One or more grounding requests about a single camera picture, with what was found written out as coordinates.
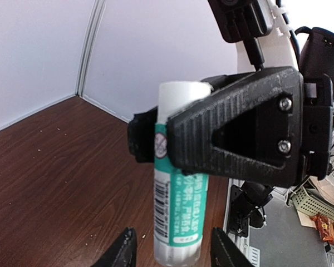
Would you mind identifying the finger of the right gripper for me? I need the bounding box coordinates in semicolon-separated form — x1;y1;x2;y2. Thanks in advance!
127;75;240;164

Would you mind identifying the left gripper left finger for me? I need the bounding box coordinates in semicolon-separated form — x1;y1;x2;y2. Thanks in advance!
91;227;137;267

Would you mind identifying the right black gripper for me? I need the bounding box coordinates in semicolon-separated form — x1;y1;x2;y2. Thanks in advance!
166;67;333;187

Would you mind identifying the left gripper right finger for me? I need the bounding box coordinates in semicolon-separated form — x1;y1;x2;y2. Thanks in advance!
210;227;253;267

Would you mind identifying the white green glue stick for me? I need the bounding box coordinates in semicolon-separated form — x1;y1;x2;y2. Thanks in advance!
154;81;211;266

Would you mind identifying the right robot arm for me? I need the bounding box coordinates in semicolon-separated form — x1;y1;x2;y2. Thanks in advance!
127;27;334;230

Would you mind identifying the front aluminium rail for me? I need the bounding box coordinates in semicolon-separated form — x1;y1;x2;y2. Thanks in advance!
222;177;268;267

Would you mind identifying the right black cable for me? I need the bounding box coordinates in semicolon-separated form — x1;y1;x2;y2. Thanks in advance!
275;0;304;65

